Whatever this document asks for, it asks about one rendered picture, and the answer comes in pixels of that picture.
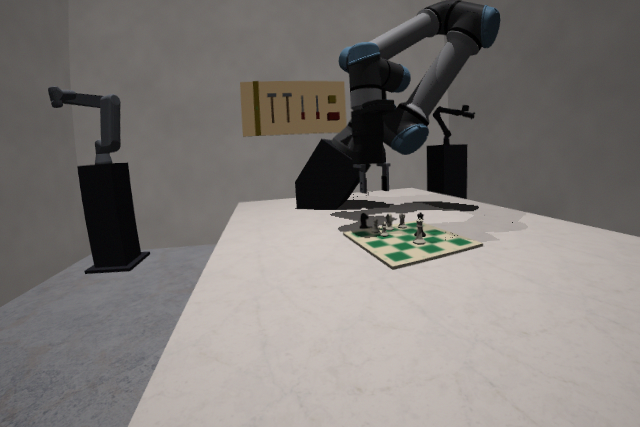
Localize green and cream chessboard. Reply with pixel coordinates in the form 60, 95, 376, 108
343, 221, 483, 270

